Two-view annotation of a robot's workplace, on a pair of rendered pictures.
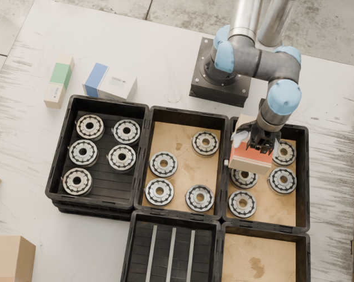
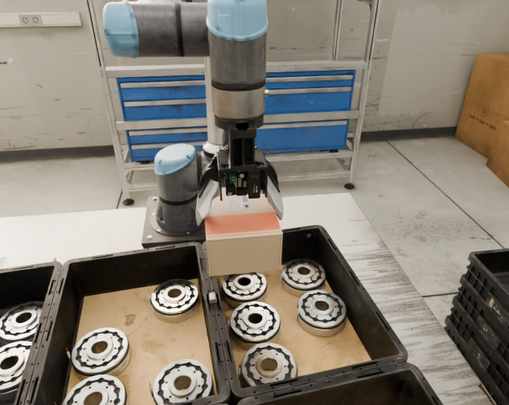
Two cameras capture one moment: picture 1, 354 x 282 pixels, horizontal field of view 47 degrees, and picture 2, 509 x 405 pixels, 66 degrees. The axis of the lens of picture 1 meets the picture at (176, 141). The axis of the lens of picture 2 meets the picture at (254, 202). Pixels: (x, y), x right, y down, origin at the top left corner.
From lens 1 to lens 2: 0.79 m
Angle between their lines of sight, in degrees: 35
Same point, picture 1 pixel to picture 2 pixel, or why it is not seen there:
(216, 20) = not seen: hidden behind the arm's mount
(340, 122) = (361, 243)
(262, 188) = (294, 336)
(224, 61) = (116, 18)
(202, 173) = (180, 346)
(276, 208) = (333, 358)
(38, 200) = not seen: outside the picture
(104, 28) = (14, 231)
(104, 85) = not seen: outside the picture
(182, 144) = (135, 314)
